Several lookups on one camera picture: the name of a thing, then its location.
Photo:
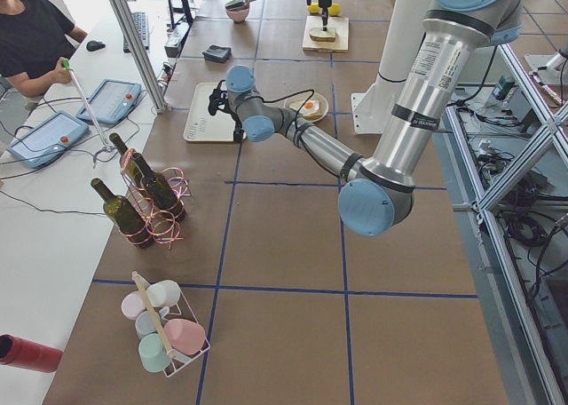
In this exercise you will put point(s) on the black computer mouse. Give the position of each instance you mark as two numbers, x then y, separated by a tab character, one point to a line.
95	45

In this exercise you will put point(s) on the cream bear serving tray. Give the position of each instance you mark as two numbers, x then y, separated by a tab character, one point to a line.
201	126

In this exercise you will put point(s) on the pink bowl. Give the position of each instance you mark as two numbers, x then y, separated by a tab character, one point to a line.
238	16

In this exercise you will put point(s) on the blue teach pendant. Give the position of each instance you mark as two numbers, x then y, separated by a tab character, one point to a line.
48	140
113	100

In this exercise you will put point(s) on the white wire cup rack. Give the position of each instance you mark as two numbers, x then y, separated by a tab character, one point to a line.
181	310

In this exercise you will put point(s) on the grey plastic cup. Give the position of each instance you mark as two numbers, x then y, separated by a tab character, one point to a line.
144	325

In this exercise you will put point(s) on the folded grey cloth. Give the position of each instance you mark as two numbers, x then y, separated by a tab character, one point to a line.
218	54

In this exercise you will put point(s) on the red cylinder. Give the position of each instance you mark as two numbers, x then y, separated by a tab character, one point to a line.
25	354

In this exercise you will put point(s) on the lilac plastic cup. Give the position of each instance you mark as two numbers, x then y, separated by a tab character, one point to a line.
132	305

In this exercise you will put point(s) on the mint green plastic cup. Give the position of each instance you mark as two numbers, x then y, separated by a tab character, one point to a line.
152	353

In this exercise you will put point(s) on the grabber stick tool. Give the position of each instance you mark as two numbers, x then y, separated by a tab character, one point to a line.
106	146

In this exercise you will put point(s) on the metal scoop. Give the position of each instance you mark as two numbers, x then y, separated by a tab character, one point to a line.
235	5

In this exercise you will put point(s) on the pink plastic cup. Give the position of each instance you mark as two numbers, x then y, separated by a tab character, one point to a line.
185	336

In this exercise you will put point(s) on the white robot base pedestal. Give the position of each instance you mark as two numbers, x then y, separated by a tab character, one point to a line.
371	110

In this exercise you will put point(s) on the yellow lemon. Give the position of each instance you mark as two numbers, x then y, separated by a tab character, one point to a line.
313	9
334	10

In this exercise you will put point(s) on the fried egg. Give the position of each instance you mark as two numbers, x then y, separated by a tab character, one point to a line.
310	107

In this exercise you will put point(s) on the seated person black shirt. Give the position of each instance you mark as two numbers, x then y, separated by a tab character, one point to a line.
35	39

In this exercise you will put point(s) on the dark green wine bottle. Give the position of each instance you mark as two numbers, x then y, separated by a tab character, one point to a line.
127	219

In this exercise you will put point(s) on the wooden rack handle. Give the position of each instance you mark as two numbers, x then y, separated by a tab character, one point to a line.
140	282

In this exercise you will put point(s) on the black keyboard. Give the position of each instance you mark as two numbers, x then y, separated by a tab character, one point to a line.
141	24

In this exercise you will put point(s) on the white plastic cup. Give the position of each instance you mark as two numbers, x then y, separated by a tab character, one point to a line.
163	293

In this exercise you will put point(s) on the white round plate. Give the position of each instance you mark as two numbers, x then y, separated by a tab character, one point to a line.
305	96

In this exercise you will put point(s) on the bread slice under egg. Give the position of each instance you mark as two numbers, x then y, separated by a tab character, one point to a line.
296	104

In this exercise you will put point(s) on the copper wire bottle rack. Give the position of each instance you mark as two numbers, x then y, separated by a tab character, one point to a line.
161	224

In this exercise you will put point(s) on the bread slice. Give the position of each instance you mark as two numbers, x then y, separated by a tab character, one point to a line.
322	34
296	104

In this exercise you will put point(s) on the wooden cutting board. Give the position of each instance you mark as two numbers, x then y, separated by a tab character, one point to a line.
342	28

